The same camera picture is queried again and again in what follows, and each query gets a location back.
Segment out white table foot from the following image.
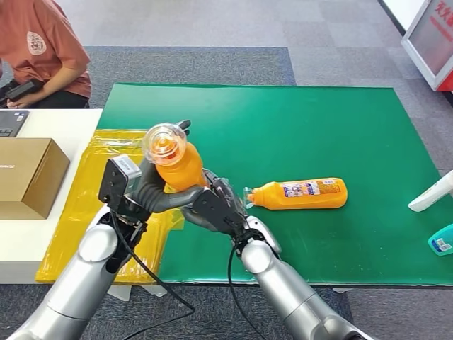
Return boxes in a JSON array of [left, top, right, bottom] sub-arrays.
[[106, 283, 170, 302]]

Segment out white red display stand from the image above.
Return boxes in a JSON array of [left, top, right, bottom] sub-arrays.
[[400, 0, 453, 92]]

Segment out person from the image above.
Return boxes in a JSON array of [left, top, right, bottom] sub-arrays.
[[0, 0, 93, 110]]

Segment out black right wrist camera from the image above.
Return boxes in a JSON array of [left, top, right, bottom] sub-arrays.
[[191, 187, 246, 236]]

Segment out teal plastic bottle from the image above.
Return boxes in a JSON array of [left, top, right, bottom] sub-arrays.
[[427, 223, 453, 258]]

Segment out white plastic bottle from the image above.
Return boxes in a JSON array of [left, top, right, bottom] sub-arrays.
[[408, 169, 453, 213]]

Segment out orange bottle with label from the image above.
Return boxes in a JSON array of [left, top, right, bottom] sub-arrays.
[[243, 176, 349, 211], [141, 122, 210, 193]]

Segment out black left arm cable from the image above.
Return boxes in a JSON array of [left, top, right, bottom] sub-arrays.
[[109, 210, 196, 340]]

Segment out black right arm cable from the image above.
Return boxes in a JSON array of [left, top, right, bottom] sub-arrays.
[[227, 243, 267, 340]]

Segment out grey laptop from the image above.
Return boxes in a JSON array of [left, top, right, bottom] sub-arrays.
[[0, 109, 30, 138]]

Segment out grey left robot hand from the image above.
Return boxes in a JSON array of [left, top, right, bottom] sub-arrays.
[[133, 119, 207, 216]]

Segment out green table mat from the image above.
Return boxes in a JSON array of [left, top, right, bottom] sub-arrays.
[[96, 83, 453, 288]]

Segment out black handheld device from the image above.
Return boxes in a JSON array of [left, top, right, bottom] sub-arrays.
[[5, 79, 45, 102]]

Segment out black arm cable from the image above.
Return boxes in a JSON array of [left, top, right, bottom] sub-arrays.
[[227, 243, 267, 340], [109, 210, 196, 340]]

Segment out yellow plastic bag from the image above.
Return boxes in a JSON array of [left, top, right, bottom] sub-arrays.
[[35, 128, 185, 285]]

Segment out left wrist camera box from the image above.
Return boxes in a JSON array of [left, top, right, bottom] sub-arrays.
[[98, 155, 143, 215]]

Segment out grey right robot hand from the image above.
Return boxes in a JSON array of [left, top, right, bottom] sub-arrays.
[[181, 168, 249, 237]]

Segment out brown cardboard box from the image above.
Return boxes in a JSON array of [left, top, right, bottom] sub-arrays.
[[0, 137, 71, 220]]

